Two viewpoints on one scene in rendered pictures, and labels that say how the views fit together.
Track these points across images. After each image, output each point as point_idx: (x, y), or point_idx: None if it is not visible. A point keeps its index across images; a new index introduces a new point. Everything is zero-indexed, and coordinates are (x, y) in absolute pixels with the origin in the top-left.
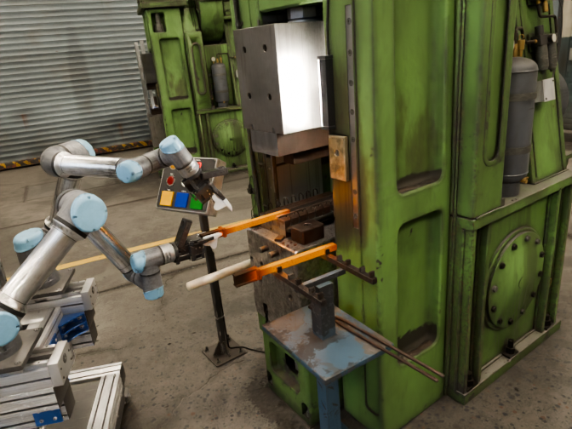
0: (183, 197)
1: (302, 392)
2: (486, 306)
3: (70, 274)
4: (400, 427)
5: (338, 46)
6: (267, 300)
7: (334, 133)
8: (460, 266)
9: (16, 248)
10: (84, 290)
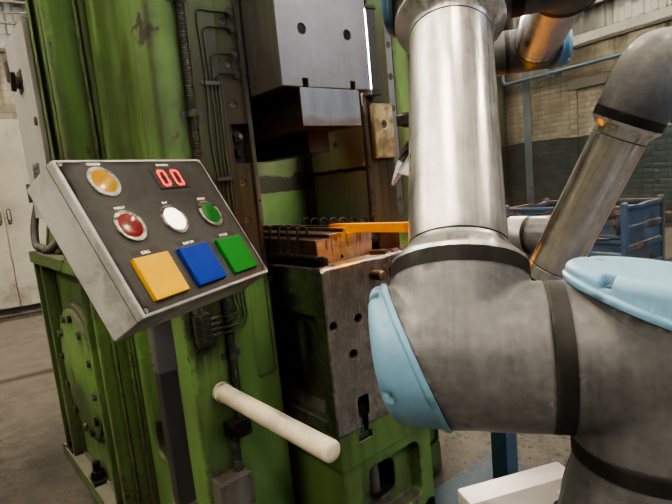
0: (204, 253)
1: (426, 482)
2: None
3: (524, 489)
4: None
5: (373, 1)
6: (369, 380)
7: (372, 102)
8: None
9: None
10: (557, 470)
